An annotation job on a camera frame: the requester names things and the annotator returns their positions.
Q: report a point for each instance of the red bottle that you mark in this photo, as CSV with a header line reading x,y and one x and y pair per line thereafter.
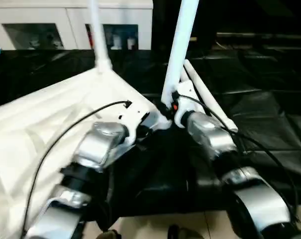
x,y
89,35

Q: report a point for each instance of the white sideboard cabinet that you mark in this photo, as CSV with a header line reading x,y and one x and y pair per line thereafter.
x,y
40,15

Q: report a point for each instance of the white plastic table top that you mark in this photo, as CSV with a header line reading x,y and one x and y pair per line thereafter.
x,y
40,124

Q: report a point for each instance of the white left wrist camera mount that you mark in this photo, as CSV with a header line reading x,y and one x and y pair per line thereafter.
x,y
132,117

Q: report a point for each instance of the black mat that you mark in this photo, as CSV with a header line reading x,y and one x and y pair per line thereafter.
x,y
264,99

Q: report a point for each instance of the black robot foot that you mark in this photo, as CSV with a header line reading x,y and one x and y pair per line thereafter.
x,y
174,232
110,234

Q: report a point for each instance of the dark metal bar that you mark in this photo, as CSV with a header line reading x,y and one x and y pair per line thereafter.
x,y
264,35

